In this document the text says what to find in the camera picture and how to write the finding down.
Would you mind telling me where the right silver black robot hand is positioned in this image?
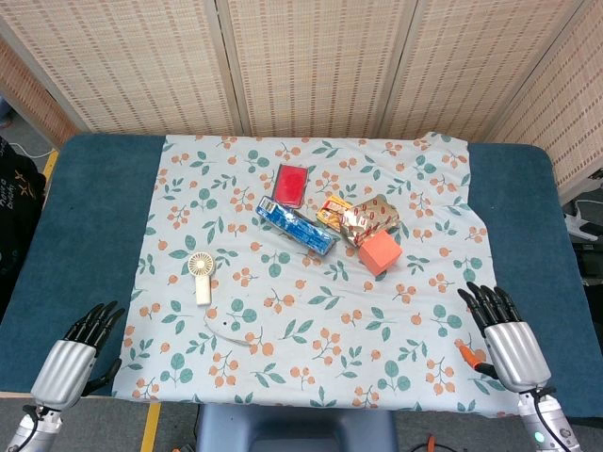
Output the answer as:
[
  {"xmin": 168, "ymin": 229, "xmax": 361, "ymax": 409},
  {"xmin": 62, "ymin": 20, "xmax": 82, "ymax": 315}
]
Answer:
[{"xmin": 454, "ymin": 282, "xmax": 553, "ymax": 393}]

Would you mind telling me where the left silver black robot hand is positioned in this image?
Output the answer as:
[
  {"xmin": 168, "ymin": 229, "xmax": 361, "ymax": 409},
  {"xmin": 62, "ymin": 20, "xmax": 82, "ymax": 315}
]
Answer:
[{"xmin": 30, "ymin": 300, "xmax": 126, "ymax": 409}]

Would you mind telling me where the small white handheld fan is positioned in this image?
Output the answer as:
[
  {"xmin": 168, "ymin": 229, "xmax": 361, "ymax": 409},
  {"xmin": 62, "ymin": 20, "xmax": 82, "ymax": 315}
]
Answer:
[{"xmin": 187, "ymin": 251, "xmax": 216, "ymax": 308}]

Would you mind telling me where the orange cube block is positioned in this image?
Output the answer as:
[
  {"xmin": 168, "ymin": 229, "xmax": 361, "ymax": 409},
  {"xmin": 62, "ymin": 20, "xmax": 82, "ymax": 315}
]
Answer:
[{"xmin": 358, "ymin": 229, "xmax": 403, "ymax": 277}]

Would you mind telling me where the black printed bag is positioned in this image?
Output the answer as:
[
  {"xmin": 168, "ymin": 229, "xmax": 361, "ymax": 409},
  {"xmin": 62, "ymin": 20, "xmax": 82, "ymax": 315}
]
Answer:
[{"xmin": 0, "ymin": 136, "xmax": 47, "ymax": 321}]

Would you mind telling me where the gold foil snack bag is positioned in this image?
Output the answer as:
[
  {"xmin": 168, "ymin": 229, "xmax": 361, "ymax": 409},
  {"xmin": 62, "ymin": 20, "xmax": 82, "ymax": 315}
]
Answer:
[{"xmin": 336, "ymin": 197, "xmax": 401, "ymax": 248}]

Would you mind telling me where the floral patterned tablecloth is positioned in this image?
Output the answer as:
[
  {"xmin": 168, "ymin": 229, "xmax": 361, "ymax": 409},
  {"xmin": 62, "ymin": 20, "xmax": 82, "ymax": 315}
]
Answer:
[{"xmin": 110, "ymin": 131, "xmax": 525, "ymax": 419}]

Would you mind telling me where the yellow red snack box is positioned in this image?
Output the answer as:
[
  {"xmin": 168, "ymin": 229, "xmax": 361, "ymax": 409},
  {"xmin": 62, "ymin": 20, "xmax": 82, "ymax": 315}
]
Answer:
[{"xmin": 316, "ymin": 195, "xmax": 352, "ymax": 232}]

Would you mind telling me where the blue snack package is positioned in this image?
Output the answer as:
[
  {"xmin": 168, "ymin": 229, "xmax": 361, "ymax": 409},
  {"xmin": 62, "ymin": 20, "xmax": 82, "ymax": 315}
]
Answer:
[{"xmin": 255, "ymin": 196, "xmax": 337, "ymax": 256}]

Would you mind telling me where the red rectangular box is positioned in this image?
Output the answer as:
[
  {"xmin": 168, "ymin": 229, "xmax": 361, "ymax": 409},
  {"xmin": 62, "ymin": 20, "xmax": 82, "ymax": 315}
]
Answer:
[{"xmin": 271, "ymin": 162, "xmax": 310, "ymax": 209}]

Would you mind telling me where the bamboo folding screen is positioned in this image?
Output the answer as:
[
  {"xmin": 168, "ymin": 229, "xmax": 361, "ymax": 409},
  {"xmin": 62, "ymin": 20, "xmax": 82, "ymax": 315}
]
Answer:
[{"xmin": 0, "ymin": 0, "xmax": 603, "ymax": 206}]

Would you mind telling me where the orange cable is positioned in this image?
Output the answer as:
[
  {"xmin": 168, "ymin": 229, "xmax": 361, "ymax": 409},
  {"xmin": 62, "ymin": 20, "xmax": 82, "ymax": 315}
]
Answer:
[{"xmin": 408, "ymin": 435, "xmax": 453, "ymax": 452}]

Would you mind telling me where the white cable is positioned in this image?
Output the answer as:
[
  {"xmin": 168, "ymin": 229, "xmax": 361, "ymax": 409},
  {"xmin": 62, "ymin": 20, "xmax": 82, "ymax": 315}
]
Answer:
[{"xmin": 9, "ymin": 142, "xmax": 58, "ymax": 159}]

